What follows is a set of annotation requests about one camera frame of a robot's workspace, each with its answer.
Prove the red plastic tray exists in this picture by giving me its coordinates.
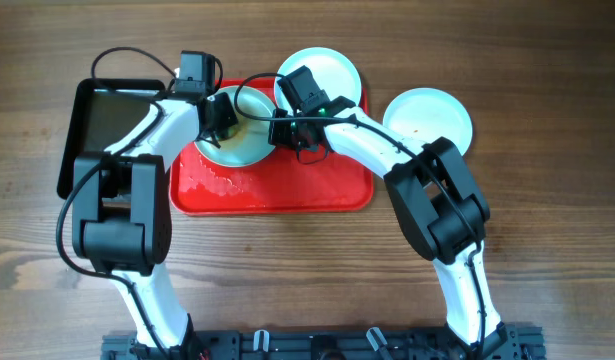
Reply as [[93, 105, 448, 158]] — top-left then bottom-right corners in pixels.
[[168, 78, 375, 216]]

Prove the white plate top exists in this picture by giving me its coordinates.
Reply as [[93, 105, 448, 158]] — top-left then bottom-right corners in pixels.
[[278, 47, 362, 106]]

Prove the black water tray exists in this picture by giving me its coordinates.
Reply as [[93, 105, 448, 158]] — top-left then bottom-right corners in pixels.
[[57, 79, 149, 199]]

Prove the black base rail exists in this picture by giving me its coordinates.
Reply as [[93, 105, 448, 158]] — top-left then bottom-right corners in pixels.
[[100, 324, 547, 360]]

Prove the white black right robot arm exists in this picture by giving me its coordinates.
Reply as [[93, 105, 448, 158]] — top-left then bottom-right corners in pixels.
[[273, 96, 503, 359]]

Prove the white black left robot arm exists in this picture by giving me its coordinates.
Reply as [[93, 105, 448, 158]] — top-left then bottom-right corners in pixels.
[[60, 89, 237, 359]]

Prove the green yellow sponge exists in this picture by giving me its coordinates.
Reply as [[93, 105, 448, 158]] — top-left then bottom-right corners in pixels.
[[219, 126, 240, 141]]

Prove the white plate bottom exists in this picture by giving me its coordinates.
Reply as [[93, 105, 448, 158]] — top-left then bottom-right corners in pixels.
[[195, 86, 276, 167]]

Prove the white plate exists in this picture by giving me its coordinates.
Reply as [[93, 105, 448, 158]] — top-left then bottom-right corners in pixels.
[[195, 86, 276, 167], [382, 88, 473, 155], [278, 47, 362, 106]]

